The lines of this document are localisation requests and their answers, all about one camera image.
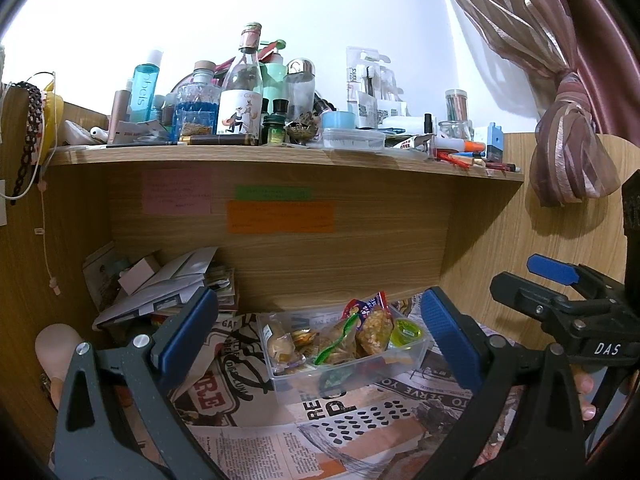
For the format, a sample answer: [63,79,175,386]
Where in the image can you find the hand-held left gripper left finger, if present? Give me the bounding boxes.
[52,286,228,480]

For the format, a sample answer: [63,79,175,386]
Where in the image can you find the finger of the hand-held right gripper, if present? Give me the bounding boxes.
[527,254,626,306]
[490,272,566,331]

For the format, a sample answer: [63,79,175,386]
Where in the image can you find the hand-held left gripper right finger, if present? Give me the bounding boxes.
[415,286,586,480]

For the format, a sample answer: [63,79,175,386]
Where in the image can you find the clear plastic container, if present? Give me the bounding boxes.
[257,302,433,406]

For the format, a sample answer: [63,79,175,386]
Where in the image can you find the person's right hand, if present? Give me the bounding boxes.
[572,370,599,422]

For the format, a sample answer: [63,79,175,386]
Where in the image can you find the green jelly cup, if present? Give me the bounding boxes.
[390,319,423,348]

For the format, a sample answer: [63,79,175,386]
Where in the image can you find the pile of white paper envelopes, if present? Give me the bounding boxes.
[82,245,241,331]

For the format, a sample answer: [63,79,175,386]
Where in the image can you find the small white cardboard box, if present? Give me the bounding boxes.
[119,256,161,295]

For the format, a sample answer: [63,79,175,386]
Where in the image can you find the clear snack bag colourful top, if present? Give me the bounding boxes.
[342,291,396,358]

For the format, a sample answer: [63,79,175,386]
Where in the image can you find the clear snack bag green zip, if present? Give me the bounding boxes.
[312,312,366,366]

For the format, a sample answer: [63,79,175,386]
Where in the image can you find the pale pink rounded object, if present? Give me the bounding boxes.
[35,324,83,408]

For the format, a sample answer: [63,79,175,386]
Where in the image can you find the pink sticky note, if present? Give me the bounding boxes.
[141,169,212,215]

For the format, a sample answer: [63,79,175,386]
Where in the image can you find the blue and white small box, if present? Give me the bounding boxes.
[487,122,503,161]

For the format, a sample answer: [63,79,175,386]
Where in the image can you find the printed newspaper sheet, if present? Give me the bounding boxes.
[165,295,531,480]

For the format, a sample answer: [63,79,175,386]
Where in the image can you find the orange sticky note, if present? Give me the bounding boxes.
[226,201,336,234]

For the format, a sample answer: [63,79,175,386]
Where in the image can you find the wooden desk hutch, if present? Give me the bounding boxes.
[0,82,631,461]

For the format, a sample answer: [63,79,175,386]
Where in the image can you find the white glue tube orange cap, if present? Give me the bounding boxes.
[434,140,486,154]

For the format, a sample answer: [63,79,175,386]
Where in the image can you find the pink striped curtain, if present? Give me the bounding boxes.
[432,0,640,208]

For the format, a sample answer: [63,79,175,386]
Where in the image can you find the green sticky note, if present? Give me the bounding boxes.
[235,186,313,201]

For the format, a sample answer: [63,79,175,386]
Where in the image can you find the glass jar of sticks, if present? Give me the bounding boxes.
[445,89,470,123]

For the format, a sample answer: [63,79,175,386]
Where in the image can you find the dark brown cylinder tube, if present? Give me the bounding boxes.
[180,134,258,147]

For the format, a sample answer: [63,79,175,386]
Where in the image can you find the dark green ink bottle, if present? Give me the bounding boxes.
[262,97,290,146]

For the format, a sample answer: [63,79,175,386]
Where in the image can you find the flat clear plastic box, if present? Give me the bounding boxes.
[322,127,387,151]

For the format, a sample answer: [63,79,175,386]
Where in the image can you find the square glass bottle cork cap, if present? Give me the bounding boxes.
[172,60,223,143]

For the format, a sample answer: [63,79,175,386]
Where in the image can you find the rose gold cosmetic tube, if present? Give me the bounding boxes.
[109,89,132,143]

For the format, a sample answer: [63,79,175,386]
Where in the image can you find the bowl of dried flowers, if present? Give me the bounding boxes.
[285,112,321,143]

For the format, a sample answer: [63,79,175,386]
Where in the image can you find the light blue round jar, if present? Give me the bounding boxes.
[321,111,356,131]

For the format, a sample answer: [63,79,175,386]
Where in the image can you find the tall bottle with blue liquid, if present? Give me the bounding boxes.
[129,50,164,123]

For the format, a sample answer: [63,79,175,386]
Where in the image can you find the clear glass bottle illustrated label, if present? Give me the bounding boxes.
[218,22,263,146]

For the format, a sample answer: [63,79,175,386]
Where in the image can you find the black braided headbands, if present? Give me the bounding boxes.
[10,80,43,203]

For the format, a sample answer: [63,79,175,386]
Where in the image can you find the yellow cloth item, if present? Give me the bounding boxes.
[40,80,66,161]

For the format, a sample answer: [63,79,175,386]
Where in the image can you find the white packaged toothbrush heads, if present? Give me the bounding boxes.
[346,46,408,128]

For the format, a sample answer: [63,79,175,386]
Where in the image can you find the glass bottle with silver cap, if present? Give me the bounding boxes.
[285,58,316,121]

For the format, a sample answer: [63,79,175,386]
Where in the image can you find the mint green bottle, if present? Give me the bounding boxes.
[260,39,288,103]

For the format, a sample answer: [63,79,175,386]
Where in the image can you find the white cable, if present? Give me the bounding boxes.
[32,72,61,296]

